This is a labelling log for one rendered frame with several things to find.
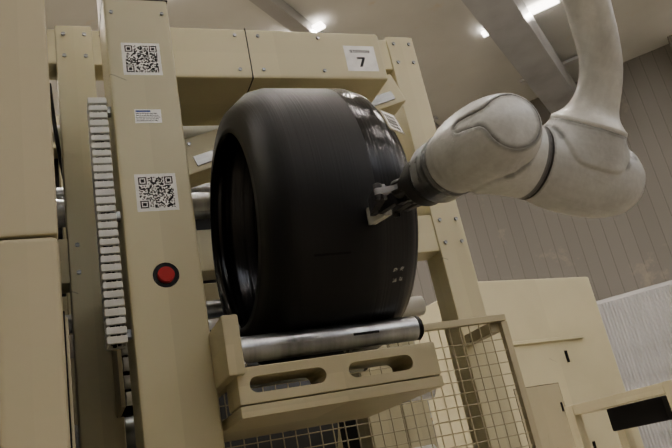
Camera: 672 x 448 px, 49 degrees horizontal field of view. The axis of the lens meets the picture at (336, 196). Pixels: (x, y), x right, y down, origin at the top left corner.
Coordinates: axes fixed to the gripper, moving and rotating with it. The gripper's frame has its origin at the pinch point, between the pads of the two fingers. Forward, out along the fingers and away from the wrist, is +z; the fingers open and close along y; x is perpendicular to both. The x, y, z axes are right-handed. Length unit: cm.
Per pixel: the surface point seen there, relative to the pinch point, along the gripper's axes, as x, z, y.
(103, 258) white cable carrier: -0.2, 22.8, 43.0
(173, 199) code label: -10.3, 23.1, 29.9
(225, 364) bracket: 21.1, 8.6, 26.8
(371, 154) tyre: -11.3, 3.7, -2.2
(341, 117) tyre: -19.7, 6.9, 1.0
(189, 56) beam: -55, 56, 17
